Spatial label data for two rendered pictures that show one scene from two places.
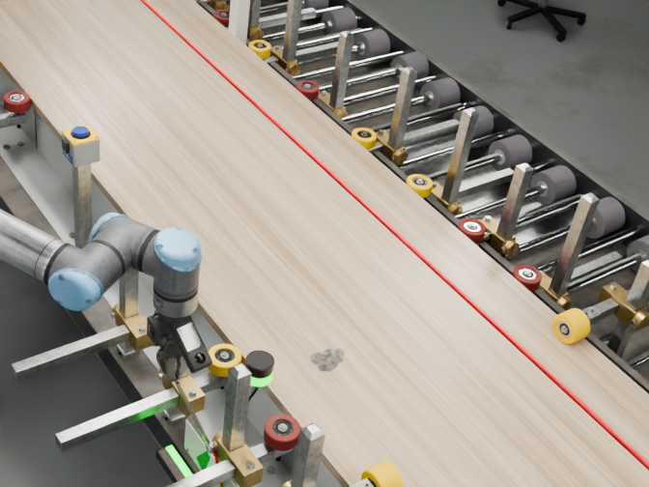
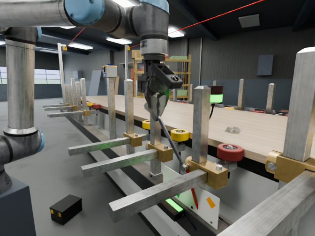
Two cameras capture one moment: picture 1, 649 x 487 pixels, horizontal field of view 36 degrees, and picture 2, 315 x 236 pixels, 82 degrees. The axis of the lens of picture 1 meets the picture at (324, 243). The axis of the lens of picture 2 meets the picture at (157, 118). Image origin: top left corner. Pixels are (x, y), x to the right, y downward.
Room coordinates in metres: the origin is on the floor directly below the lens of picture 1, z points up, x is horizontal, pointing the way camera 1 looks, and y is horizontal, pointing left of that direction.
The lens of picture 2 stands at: (0.89, 0.20, 1.11)
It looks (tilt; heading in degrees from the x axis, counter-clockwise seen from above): 11 degrees down; 6
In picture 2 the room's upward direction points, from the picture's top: straight up
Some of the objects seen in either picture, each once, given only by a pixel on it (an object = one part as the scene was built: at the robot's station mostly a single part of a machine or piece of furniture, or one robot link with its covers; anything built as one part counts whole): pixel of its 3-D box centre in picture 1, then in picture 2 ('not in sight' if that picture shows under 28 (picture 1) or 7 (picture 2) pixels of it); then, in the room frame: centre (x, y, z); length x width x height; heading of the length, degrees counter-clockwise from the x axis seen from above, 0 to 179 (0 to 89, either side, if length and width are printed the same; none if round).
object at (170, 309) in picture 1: (174, 297); (153, 49); (1.50, 0.28, 1.22); 0.10 x 0.09 x 0.05; 131
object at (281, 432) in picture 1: (280, 443); (228, 162); (1.49, 0.03, 0.85); 0.08 x 0.08 x 0.11
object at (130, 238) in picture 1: (124, 244); (122, 22); (1.53, 0.39, 1.31); 0.12 x 0.12 x 0.09; 72
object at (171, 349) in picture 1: (172, 324); (153, 76); (1.51, 0.29, 1.14); 0.09 x 0.08 x 0.12; 41
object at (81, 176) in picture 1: (82, 228); (111, 112); (2.03, 0.63, 0.93); 0.05 x 0.04 x 0.45; 41
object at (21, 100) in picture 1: (17, 111); (96, 109); (2.62, 1.01, 0.85); 0.08 x 0.08 x 0.11
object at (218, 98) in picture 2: (258, 372); (212, 97); (1.48, 0.09, 1.07); 0.06 x 0.06 x 0.02
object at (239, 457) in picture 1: (238, 457); (205, 170); (1.44, 0.11, 0.85); 0.13 x 0.06 x 0.05; 41
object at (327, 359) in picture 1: (329, 356); (233, 128); (1.72, -0.05, 0.91); 0.09 x 0.07 x 0.02; 124
